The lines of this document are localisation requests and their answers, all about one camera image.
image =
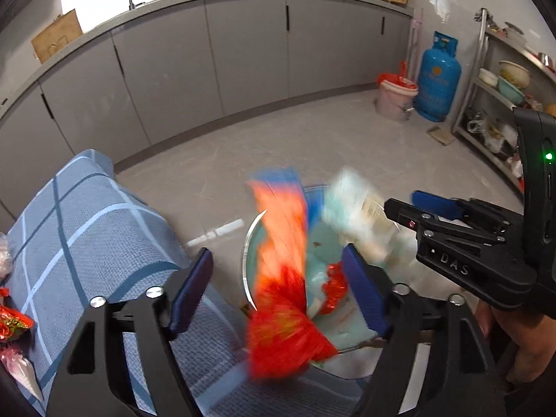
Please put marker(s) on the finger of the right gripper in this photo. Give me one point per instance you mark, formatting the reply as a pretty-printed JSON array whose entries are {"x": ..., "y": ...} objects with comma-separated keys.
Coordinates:
[{"x": 443, "y": 207}]

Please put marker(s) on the pink translucent plastic bag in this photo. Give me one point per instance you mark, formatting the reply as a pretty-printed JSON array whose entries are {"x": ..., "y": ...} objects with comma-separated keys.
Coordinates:
[{"x": 21, "y": 370}]

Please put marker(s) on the white bucket red lid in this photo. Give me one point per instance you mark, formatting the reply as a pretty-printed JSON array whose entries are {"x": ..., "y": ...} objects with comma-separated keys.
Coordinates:
[{"x": 396, "y": 94}]

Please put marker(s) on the orange red snack wrapper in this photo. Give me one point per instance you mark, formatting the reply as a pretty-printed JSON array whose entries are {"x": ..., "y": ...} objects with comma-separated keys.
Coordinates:
[{"x": 282, "y": 339}]

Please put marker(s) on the teal trash bin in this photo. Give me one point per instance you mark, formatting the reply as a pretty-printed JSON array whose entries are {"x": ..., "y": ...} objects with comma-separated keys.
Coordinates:
[{"x": 345, "y": 327}]

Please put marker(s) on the metal storage rack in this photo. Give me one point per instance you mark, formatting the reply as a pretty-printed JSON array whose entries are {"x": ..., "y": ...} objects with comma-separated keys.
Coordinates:
[{"x": 506, "y": 74}]

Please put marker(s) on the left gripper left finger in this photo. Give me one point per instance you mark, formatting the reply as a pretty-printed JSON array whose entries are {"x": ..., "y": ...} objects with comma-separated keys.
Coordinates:
[{"x": 93, "y": 378}]

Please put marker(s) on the red plastic bag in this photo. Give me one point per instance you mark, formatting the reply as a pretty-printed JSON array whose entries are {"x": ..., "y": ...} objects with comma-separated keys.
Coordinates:
[{"x": 335, "y": 288}]

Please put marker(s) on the blue checked tablecloth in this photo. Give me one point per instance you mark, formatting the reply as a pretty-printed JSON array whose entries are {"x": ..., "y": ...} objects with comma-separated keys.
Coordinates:
[{"x": 83, "y": 235}]

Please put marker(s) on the person's right hand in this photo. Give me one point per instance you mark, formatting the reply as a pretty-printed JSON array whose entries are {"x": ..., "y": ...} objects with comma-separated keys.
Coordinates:
[{"x": 534, "y": 335}]

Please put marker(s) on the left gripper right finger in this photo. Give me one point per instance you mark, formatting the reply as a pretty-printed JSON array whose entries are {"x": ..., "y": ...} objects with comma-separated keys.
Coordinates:
[{"x": 461, "y": 378}]

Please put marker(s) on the blue gas cylinder by rack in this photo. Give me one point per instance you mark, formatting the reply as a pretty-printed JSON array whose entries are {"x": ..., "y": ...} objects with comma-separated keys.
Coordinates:
[{"x": 438, "y": 78}]

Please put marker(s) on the grey kitchen cabinets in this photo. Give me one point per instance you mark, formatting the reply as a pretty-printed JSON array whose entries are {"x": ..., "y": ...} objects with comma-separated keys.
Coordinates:
[{"x": 173, "y": 66}]

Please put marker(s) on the clear bag with paper packaging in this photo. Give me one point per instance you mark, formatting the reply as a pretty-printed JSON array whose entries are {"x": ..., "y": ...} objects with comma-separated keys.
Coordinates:
[{"x": 354, "y": 208}]

